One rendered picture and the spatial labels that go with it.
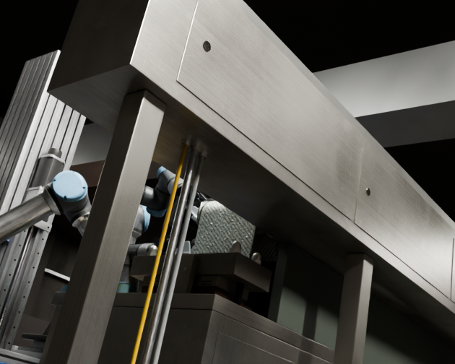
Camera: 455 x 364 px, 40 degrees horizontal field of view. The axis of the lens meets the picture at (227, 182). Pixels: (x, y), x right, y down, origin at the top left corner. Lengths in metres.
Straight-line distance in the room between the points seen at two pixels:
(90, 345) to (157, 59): 0.52
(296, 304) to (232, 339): 0.31
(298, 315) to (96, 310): 0.90
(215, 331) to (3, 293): 1.18
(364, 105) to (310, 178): 3.04
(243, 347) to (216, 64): 0.73
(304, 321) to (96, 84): 0.99
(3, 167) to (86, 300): 1.77
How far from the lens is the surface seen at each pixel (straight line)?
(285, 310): 1.79
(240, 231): 1.91
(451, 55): 4.49
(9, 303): 2.60
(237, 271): 1.61
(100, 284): 1.05
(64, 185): 2.22
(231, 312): 1.59
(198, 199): 2.16
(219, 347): 1.55
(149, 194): 2.33
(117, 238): 1.08
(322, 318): 1.96
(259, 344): 1.69
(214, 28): 1.31
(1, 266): 2.57
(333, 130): 1.65
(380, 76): 4.62
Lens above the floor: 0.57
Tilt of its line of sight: 23 degrees up
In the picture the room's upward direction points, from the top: 12 degrees clockwise
